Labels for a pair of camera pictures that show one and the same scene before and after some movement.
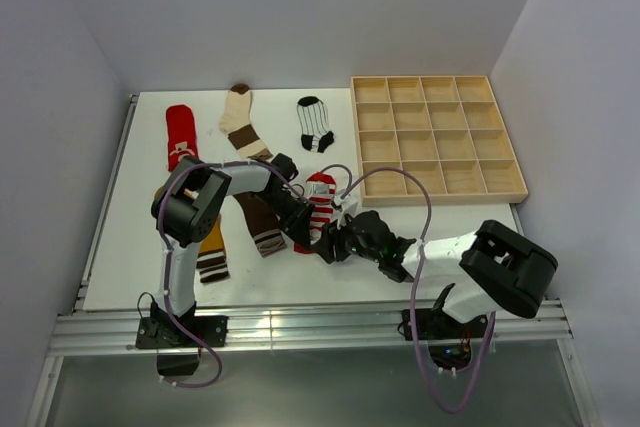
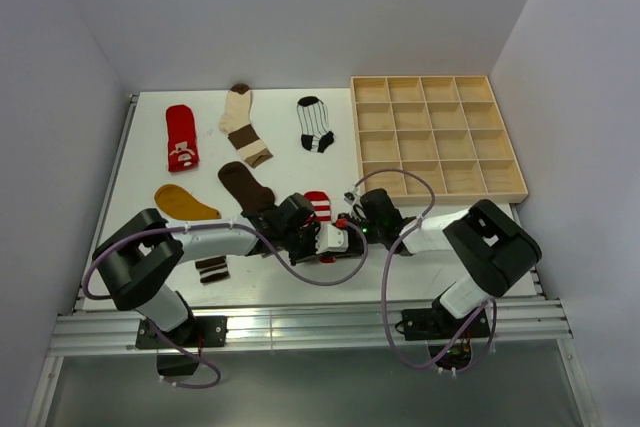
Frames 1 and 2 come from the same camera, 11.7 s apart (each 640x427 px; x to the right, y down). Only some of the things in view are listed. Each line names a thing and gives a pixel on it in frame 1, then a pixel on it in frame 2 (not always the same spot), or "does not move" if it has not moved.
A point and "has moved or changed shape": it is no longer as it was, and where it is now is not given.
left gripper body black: [285, 206] -> [300, 243]
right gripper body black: [355, 246] -> [372, 230]
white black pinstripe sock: [315, 131] does not move
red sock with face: [180, 135] does not move
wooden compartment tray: [447, 128] does not move
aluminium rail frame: [81, 332] does not move
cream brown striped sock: [236, 123] does not move
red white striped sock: [322, 190] has moved or changed shape
